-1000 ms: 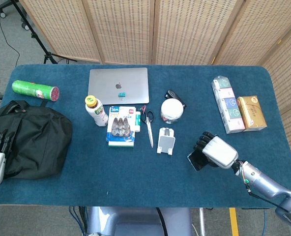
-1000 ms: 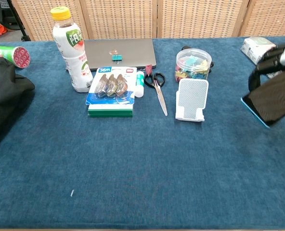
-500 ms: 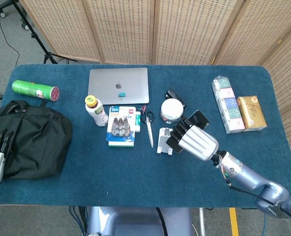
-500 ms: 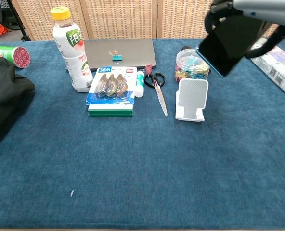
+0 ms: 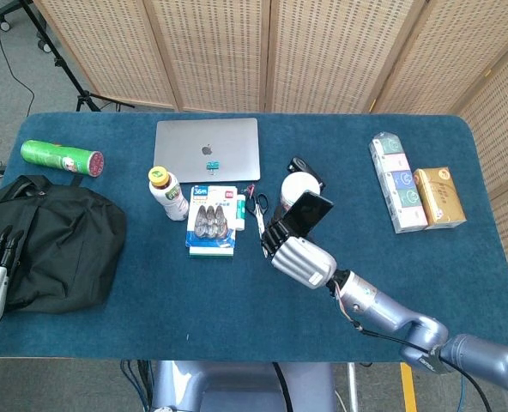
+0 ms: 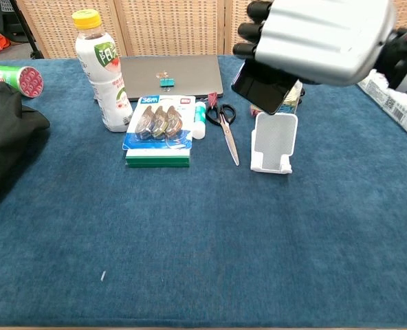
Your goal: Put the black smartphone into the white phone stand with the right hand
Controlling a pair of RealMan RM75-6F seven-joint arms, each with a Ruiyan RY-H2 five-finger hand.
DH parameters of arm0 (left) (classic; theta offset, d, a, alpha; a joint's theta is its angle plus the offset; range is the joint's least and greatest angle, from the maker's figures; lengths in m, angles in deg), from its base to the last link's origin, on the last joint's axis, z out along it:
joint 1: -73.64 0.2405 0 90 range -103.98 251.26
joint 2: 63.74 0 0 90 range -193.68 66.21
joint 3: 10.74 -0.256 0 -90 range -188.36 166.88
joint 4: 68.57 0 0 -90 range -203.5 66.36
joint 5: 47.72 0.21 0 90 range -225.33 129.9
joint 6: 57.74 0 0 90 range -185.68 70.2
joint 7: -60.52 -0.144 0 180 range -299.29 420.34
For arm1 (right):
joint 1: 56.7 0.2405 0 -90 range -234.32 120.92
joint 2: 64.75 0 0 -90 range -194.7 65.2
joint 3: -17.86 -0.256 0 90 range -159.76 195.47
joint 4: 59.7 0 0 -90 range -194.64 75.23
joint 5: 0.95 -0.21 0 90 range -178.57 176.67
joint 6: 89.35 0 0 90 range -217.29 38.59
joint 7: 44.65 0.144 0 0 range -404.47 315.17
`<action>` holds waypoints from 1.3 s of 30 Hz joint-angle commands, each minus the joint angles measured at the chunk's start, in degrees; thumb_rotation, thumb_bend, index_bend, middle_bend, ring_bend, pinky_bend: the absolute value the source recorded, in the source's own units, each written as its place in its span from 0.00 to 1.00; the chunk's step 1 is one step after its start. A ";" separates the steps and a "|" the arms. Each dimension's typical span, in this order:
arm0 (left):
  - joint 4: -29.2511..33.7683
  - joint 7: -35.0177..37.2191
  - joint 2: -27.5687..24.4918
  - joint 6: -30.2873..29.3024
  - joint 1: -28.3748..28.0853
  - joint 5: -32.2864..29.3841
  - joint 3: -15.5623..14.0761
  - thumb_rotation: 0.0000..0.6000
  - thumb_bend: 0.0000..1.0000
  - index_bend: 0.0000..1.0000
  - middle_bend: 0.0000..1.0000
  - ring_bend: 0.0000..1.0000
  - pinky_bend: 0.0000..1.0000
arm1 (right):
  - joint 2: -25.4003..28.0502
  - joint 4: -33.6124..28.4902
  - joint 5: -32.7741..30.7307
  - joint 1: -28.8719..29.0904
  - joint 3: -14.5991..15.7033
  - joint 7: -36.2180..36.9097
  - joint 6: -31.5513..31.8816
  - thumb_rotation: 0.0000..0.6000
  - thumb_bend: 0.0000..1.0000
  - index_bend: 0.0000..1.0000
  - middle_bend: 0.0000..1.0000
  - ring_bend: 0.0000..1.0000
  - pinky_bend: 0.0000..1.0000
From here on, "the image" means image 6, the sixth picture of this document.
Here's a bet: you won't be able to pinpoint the teal binder clip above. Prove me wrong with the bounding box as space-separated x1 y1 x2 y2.
156 71 177 92

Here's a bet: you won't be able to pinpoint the silver laptop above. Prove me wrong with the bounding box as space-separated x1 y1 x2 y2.
120 54 224 102

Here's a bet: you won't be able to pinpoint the black handled scissors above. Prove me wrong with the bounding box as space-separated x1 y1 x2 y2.
205 103 241 167

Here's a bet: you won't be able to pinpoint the white green glue stick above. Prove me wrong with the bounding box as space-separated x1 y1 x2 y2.
192 98 208 140

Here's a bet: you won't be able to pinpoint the green chips can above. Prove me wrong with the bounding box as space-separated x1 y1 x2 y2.
0 63 45 99

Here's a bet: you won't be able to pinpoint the black fabric bag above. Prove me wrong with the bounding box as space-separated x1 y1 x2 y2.
0 81 52 208

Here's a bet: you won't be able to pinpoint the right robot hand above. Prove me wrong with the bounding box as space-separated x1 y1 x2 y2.
232 0 397 87

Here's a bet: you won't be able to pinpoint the blue table cover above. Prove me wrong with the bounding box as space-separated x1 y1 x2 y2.
0 54 407 328

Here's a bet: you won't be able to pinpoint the tissue pack multipack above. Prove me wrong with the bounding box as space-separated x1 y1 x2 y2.
357 69 407 140

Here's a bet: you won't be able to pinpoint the wicker folding screen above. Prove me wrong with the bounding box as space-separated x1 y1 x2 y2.
15 0 407 60

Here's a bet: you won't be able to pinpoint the drink bottle yellow cap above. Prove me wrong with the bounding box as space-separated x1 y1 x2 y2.
71 9 134 133

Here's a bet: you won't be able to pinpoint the white phone stand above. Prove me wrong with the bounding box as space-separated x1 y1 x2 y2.
250 112 299 175

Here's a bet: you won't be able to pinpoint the black smartphone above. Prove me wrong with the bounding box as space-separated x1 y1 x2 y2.
231 58 299 116

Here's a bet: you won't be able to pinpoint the green white flat box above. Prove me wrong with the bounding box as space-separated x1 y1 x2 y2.
124 147 193 169

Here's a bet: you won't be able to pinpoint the correction tape blister pack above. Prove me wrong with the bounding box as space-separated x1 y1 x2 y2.
122 95 197 151

